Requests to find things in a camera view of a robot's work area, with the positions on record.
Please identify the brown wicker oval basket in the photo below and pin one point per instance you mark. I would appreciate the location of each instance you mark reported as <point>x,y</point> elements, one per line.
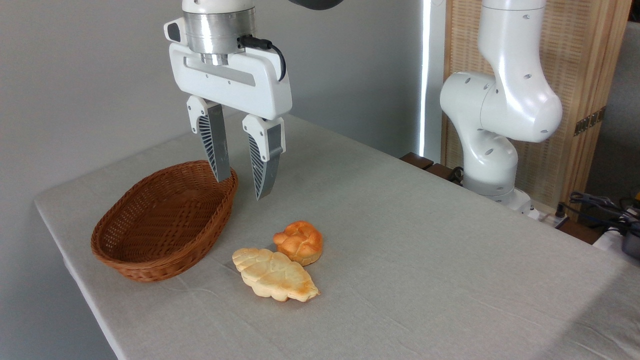
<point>150,250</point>

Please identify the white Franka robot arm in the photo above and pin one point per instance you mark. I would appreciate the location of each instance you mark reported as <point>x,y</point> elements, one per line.
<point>510,100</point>

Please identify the grey tablecloth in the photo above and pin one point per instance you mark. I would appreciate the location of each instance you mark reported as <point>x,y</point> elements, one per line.
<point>425,275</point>

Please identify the dark grey box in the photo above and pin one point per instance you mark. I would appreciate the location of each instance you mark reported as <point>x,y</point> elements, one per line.
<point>632,245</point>

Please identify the pale leaf-shaped flat bread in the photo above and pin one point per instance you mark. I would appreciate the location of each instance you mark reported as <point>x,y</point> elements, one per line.
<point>275,275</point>

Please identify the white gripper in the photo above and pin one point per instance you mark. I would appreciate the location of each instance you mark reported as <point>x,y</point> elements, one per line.
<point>235,82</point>

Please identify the dark brown wooden board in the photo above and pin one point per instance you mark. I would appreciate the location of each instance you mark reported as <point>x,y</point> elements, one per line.
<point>425,164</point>

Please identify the round golden knotted bread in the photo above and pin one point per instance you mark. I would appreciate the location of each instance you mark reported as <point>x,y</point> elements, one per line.
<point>299,242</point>

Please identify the dark metal screen hinge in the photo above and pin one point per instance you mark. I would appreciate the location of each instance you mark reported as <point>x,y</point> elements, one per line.
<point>590,121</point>

